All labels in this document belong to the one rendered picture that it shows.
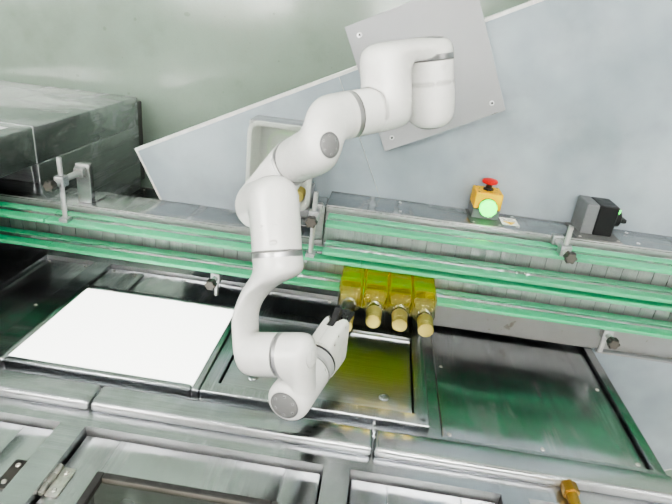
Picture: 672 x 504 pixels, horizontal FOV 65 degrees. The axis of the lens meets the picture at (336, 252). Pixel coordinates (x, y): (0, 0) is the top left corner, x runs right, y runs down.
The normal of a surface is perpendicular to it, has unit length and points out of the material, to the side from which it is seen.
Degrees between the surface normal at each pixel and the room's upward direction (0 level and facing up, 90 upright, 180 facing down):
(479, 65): 4
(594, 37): 0
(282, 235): 36
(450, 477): 90
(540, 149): 0
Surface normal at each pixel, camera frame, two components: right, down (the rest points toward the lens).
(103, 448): 0.11, -0.91
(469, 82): -0.05, 0.37
